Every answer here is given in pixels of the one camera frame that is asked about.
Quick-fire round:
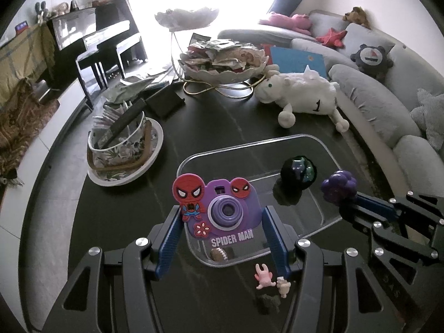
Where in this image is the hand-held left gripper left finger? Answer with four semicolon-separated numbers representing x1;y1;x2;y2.
42;207;184;333

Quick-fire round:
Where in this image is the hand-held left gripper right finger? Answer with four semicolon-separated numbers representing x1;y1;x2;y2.
262;205;403;333

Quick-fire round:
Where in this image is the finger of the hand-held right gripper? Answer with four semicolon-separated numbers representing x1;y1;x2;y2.
340;203;444;316
352;190;444;247

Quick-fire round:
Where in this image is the purple grape toy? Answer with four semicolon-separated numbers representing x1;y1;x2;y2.
321;169;358;205

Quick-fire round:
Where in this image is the purple toy camera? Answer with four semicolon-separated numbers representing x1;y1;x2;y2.
172;173;261;241

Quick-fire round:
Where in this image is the clear plastic tray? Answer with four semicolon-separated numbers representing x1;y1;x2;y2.
176;133;342;268

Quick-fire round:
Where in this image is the dark marble desktop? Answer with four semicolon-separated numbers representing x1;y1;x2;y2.
21;66;410;333

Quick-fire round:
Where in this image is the small pink rabbit figure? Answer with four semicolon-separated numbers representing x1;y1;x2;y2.
255;264;276;290

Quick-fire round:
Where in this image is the small white animal figure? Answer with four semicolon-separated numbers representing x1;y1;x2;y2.
276;276;291;299

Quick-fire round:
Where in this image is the small dark grey figure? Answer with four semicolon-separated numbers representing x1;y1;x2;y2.
257;293;281;314

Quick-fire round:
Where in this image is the black glitter ball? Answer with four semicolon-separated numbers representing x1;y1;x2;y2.
280;157;317;190

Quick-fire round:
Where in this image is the floral ceramic plate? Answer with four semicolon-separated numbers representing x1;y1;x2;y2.
87;118;164;187

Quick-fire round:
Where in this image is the long grey sofa cushion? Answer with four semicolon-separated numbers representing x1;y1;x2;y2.
328;63;422;148

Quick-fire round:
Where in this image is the floral ceramic bowl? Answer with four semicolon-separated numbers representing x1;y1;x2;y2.
87;111;155;162

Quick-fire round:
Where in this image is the grey star pillow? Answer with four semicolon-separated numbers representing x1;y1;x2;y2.
410;88;444;151

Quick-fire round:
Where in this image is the grey curved sofa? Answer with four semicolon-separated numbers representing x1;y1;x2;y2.
218;10;444;212

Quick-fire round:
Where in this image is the black flat bar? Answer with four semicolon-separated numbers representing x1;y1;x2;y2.
109;99;146;137

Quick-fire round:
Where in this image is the white plush sheep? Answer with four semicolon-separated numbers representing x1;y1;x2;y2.
255;65;349;132

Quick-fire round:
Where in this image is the bundle of pink sachets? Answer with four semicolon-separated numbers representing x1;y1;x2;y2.
94;100;132;130

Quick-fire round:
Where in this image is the black phone stand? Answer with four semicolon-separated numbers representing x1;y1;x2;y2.
144;84;185;118

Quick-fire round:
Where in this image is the round black boat pillow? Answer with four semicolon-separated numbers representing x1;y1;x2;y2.
350;43;395;83

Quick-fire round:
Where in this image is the silver foil packet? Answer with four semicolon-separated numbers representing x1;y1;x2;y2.
104;76;155;105

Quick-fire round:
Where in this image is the blue picture book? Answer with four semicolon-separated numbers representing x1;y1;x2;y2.
270;46;327;79

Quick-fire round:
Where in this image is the square grey pillow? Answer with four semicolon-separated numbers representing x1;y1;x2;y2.
338;22;396;64

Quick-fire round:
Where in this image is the white lotus tiered dish stand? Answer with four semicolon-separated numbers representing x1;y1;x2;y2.
154;7;280;96

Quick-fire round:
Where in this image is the red starfish plush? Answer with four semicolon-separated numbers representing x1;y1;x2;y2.
316;28;347;48

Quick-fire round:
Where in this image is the brown teddy bear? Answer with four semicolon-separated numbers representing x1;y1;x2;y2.
343;6;371;29

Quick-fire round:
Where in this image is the brown fringed blanket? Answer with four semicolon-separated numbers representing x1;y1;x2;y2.
0;78;60;185

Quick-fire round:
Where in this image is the pile of snack packets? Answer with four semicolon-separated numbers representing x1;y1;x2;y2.
182;40;269;73

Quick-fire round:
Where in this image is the black piano bench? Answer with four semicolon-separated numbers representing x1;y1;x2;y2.
75;34;145;111

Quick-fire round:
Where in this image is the pink plush toy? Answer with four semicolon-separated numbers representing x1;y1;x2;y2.
258;11;313;36

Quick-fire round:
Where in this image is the black upright piano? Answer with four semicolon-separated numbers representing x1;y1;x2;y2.
45;5;146;87

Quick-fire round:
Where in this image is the yellow plaid cloth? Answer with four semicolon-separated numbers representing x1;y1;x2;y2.
0;24;57;106

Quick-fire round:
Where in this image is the grey rabbit figurine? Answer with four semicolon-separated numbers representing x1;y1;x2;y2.
35;2;48;26

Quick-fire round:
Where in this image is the curved wooden handle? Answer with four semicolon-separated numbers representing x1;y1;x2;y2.
87;127;153;173

